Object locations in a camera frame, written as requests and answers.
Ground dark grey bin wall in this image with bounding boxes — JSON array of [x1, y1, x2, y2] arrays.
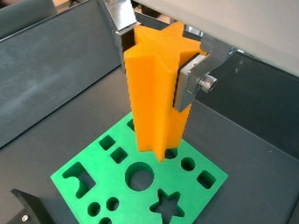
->
[[0, 0, 299, 158]]

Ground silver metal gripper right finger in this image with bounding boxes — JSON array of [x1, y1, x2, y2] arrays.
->
[[173, 34, 237, 112]]

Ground black bracket with screw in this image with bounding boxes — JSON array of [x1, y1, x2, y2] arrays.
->
[[6, 189, 57, 224]]

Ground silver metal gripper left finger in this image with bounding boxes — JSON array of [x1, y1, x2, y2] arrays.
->
[[105, 0, 137, 70]]

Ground green shape sorter board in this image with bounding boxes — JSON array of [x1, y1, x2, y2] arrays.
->
[[51, 115, 229, 224]]

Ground orange star-shaped prism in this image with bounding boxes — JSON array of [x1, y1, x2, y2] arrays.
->
[[125, 22, 202, 161]]

